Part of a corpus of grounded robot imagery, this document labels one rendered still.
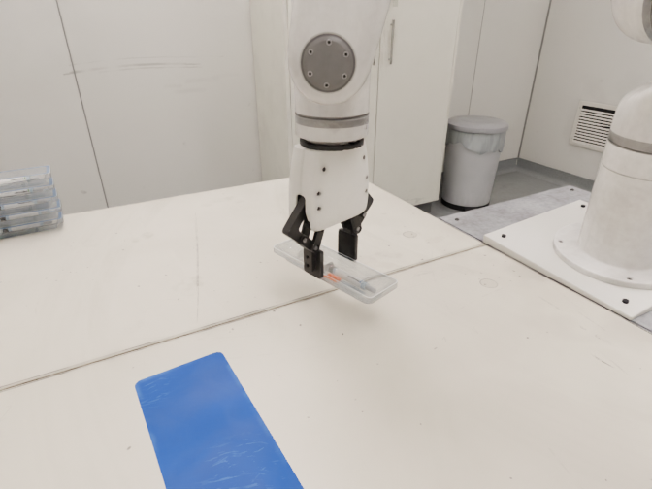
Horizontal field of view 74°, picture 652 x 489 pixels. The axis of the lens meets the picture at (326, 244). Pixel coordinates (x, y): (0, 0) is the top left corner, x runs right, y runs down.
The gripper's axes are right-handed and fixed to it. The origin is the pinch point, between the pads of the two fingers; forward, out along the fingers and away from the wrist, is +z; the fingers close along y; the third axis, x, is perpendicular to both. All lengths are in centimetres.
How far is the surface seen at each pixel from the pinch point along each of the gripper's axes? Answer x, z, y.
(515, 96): -107, 24, -302
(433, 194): -98, 68, -187
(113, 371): -7.9, 7.7, 27.1
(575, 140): -60, 49, -306
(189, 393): 1.3, 7.7, 22.6
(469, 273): 9.6, 7.7, -21.2
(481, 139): -83, 35, -209
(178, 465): 8.2, 7.7, 27.6
